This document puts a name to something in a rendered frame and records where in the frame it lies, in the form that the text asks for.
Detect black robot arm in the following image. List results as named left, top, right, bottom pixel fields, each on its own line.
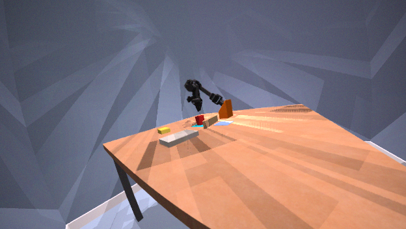
left=184, top=79, right=225, bottom=106

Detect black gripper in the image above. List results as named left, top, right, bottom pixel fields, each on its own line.
left=191, top=91, right=202, bottom=112

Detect yellow flat block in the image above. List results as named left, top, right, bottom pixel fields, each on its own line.
left=157, top=128, right=171, bottom=134

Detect white flat rectangular block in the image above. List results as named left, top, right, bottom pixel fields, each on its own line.
left=159, top=129, right=199, bottom=148

